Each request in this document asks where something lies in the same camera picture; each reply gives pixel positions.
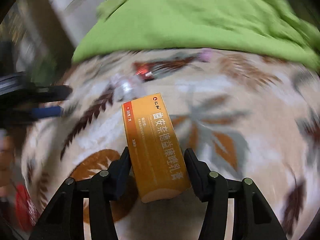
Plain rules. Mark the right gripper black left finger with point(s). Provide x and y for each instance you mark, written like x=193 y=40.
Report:
x=63 y=216

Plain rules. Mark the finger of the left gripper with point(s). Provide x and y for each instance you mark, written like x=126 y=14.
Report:
x=36 y=93
x=14 y=117

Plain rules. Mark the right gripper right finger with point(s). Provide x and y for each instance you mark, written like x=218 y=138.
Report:
x=253 y=216

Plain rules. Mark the orange medicine box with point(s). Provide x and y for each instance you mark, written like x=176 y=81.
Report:
x=156 y=157

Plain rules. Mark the dark red candy packet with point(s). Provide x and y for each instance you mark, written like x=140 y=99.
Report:
x=144 y=70

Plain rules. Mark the red plastic basket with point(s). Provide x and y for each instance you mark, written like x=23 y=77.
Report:
x=26 y=212

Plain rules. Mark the crumpled clear plastic wrap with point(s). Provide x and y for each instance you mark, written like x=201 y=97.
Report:
x=127 y=87

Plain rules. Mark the leaf pattern bed blanket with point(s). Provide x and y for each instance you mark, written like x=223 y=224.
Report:
x=243 y=114

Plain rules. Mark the green quilt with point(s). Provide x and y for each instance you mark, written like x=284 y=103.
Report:
x=265 y=27

